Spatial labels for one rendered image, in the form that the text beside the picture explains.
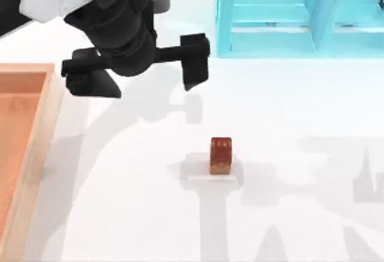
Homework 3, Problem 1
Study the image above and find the pale grey rounded box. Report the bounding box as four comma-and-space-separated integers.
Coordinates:
151, 0, 172, 16

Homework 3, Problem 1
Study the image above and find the light blue rack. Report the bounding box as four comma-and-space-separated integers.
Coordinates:
215, 0, 384, 59

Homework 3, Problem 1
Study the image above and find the shallow salmon-coloured box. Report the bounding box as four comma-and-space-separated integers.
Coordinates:
0, 62, 65, 262

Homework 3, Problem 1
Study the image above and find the brown bread loaf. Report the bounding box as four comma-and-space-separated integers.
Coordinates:
208, 136, 233, 176

